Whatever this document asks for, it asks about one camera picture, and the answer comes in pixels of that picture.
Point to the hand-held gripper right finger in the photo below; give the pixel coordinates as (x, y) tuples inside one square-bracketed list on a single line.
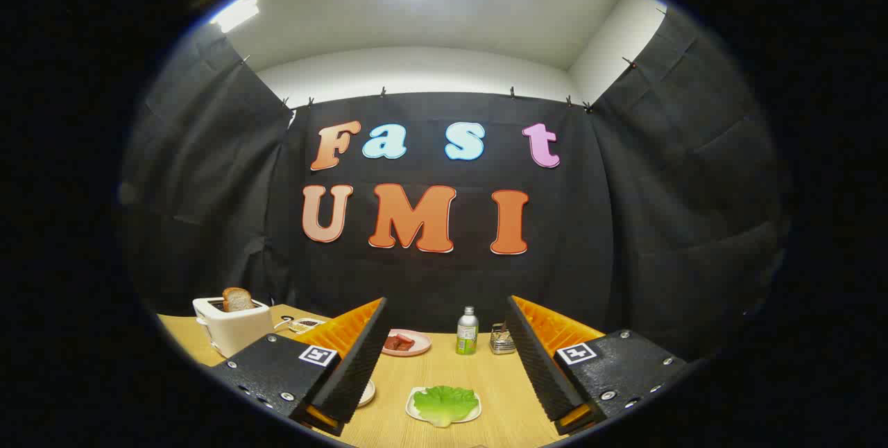
[(541, 365)]

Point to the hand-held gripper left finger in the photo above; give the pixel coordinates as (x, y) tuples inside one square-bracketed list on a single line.
[(357, 372)]

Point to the green lettuce leaf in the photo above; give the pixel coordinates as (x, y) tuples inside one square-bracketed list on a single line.
[(444, 403)]

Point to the toasted bread slice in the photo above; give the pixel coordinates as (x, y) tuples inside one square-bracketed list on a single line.
[(238, 301)]

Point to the round white plate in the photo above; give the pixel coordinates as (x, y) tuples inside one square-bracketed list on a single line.
[(368, 392)]

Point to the white rounded rectangular plate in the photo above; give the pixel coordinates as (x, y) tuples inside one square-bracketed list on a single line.
[(409, 408)]

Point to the pink plate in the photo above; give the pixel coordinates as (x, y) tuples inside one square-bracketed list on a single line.
[(420, 345)]

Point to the white divided seasoning dish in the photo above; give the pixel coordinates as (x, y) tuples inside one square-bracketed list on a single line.
[(305, 324)]

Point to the silver bottle with green label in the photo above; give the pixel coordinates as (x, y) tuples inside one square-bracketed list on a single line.
[(467, 337)]

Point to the black backdrop cloth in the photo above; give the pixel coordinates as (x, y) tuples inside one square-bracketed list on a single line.
[(430, 281)]

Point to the white toaster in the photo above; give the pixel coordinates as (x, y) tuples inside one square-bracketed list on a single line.
[(239, 333)]

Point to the small ceiling light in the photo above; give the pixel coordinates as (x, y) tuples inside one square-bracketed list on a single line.
[(236, 13)]

